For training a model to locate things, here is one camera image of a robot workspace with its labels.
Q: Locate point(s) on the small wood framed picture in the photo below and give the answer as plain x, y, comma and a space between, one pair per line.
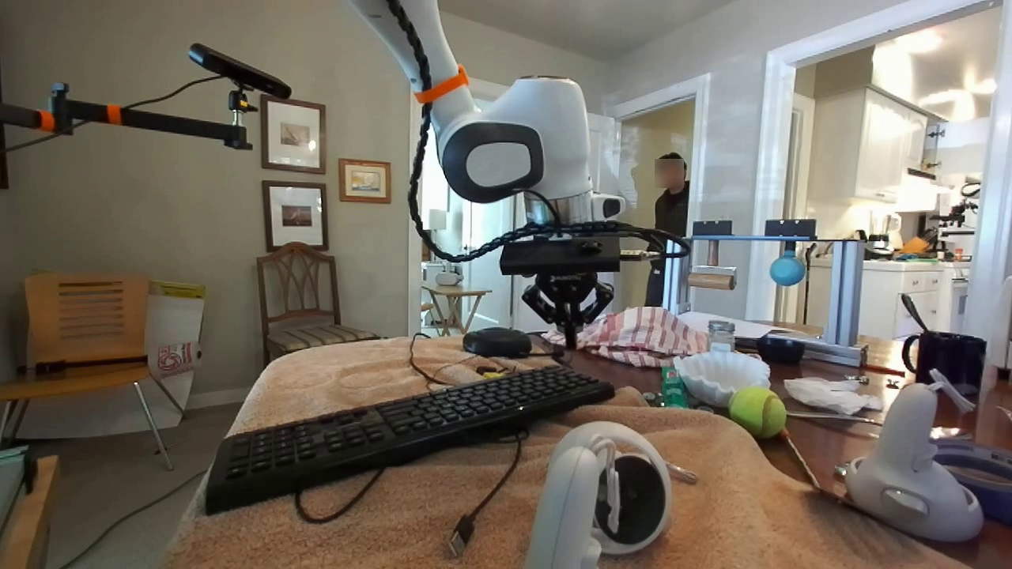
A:
364, 181

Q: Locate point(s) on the green tennis ball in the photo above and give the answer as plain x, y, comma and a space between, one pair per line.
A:
759, 414

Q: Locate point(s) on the dark wooden chair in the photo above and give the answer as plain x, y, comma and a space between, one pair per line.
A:
299, 302

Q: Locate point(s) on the white paper bag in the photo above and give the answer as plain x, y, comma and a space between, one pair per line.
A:
174, 326

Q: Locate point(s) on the white vr controller front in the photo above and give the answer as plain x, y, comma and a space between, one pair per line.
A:
605, 496

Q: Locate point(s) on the person in doorway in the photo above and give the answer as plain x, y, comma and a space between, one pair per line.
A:
669, 214

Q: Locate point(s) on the metal frame stand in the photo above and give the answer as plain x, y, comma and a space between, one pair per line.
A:
693, 265

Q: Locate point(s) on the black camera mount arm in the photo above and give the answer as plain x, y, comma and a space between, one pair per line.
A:
64, 115

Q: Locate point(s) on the beige towel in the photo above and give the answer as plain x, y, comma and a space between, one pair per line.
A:
471, 507

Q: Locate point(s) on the blue round ball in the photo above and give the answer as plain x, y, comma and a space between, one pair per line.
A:
789, 268

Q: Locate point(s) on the dark blue mug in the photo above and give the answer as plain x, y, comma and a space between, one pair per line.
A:
959, 359

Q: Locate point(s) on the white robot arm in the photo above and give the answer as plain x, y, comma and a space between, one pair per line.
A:
531, 145

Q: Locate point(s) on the black computer mouse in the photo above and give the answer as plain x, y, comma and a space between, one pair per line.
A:
496, 343

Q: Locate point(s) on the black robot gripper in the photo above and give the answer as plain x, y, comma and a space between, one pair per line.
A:
563, 279

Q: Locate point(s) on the lower framed picture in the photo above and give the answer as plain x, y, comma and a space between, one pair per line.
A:
296, 214

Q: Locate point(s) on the upper framed picture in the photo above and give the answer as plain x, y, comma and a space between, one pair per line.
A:
292, 139

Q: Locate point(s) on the red striped cloth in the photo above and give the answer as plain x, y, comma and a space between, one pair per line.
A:
639, 337

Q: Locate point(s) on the small side table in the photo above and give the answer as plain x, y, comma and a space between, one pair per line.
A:
453, 306

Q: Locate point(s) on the black computer keyboard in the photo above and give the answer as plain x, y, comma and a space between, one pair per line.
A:
342, 445

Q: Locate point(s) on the wooden chair left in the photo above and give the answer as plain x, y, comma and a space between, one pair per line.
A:
87, 335

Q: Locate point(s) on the white crumpled tissue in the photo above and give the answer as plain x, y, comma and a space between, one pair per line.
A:
836, 398

